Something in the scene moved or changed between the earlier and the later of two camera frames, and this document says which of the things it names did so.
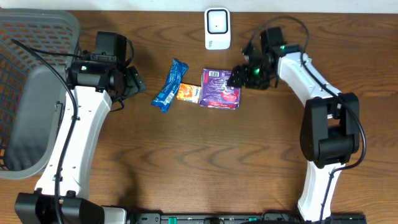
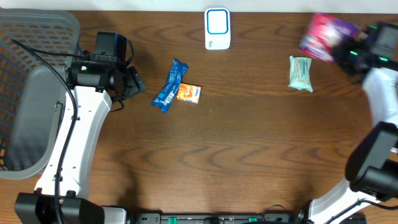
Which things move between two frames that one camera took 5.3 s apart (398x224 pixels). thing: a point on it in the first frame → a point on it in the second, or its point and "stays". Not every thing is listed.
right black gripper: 242,76 → 337,52
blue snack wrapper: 164,99 stays
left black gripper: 132,82 stays
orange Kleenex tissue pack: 189,93 stays
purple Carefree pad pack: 215,93 → 323,33
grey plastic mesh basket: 32,94 stays
